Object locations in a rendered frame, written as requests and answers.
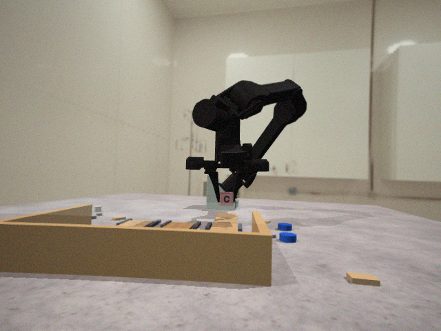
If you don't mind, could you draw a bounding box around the pink cube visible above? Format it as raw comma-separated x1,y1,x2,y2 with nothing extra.
219,192,234,203

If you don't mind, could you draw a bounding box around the tan flat block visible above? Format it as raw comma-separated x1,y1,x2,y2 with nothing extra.
346,272,380,286

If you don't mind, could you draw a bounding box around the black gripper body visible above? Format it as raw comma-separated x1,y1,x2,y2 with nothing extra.
186,133,269,172

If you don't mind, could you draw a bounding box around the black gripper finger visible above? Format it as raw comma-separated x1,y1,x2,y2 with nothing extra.
232,172,250,203
204,171,220,202

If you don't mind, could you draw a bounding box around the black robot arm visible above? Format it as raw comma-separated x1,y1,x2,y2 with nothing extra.
192,79,307,168

